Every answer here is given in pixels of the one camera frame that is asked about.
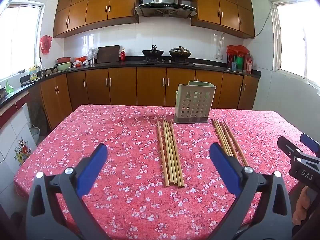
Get wooden wall cabinet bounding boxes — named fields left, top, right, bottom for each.
left=191, top=0, right=255, bottom=38

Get wooden base cabinets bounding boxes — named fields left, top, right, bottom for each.
left=27, top=66, right=259, bottom=130

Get black countertop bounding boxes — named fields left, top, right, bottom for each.
left=0, top=59, right=262, bottom=107

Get dark cutting board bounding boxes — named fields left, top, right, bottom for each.
left=97, top=45, right=121, bottom=64

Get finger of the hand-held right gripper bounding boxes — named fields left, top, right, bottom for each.
left=277, top=135, right=304, bottom=167
left=299, top=133, right=320, bottom=163

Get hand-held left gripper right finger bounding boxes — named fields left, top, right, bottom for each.
left=209, top=142, right=293, bottom=240

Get person's right hand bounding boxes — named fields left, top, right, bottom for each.
left=293, top=186, right=311, bottom=227

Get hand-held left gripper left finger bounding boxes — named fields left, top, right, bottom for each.
left=25, top=143, right=108, bottom=240

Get red plastic bag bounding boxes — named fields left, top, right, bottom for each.
left=40, top=35, right=53, bottom=55

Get socket cable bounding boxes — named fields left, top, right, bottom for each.
left=217, top=32, right=226, bottom=55

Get black wok with lid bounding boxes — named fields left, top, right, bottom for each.
left=169, top=46, right=192, bottom=58

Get glass jar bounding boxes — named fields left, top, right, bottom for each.
left=88, top=48, right=98, bottom=64

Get white framed window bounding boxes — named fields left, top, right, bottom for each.
left=271, top=0, right=320, bottom=89
left=0, top=3, right=46, bottom=82

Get pale bucket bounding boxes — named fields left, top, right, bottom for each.
left=29, top=124, right=41, bottom=146

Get green basin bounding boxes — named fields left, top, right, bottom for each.
left=55, top=62, right=73, bottom=71

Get perforated grey utensil holder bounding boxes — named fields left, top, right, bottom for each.
left=174, top=81, right=217, bottom=124

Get wall cable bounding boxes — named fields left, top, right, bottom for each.
left=254, top=9, right=272, bottom=38

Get red and white bags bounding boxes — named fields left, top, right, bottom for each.
left=73, top=56, right=90, bottom=67

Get chopsticks in holder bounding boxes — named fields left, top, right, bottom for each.
left=53, top=0, right=140, bottom=38

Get red floral tablecloth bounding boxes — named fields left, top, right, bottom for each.
left=14, top=104, right=318, bottom=240

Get gas stove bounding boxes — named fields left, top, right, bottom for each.
left=139, top=58, right=194, bottom=65

